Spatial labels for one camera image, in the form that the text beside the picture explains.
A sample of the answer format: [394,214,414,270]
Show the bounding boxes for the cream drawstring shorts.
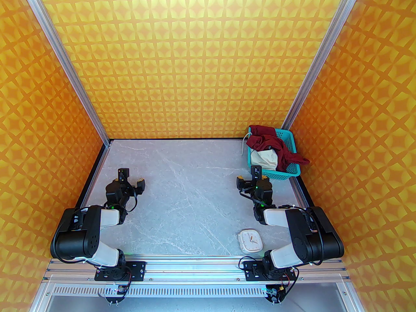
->
[242,134,279,171]

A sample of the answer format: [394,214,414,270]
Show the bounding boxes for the teal plastic basket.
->
[248,126,301,178]

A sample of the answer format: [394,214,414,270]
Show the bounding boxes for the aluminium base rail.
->
[44,257,353,283]

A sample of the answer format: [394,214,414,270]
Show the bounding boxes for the dark red shirt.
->
[246,125,310,172]

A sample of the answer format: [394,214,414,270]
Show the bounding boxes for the small circuit board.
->
[106,285,129,305]
[265,285,286,305]

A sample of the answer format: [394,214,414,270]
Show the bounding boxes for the white square clock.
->
[238,229,263,253]

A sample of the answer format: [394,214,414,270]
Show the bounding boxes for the white slotted cable duct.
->
[52,283,340,297]

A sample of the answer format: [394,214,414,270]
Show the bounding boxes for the aluminium frame post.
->
[280,0,368,130]
[16,0,112,147]

